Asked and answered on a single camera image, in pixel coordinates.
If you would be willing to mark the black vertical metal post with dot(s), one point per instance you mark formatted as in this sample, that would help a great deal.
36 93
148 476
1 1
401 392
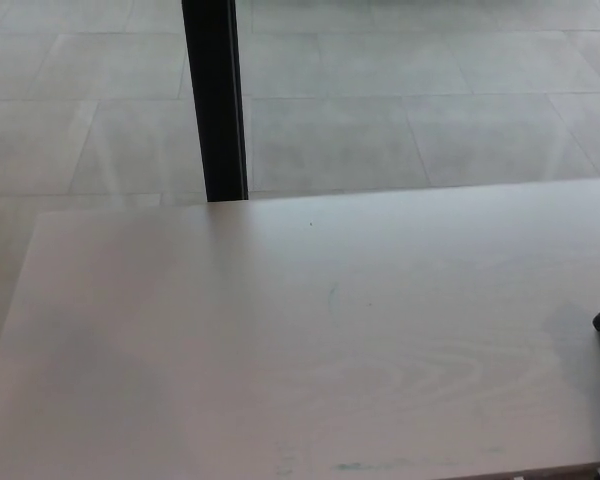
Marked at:
219 100

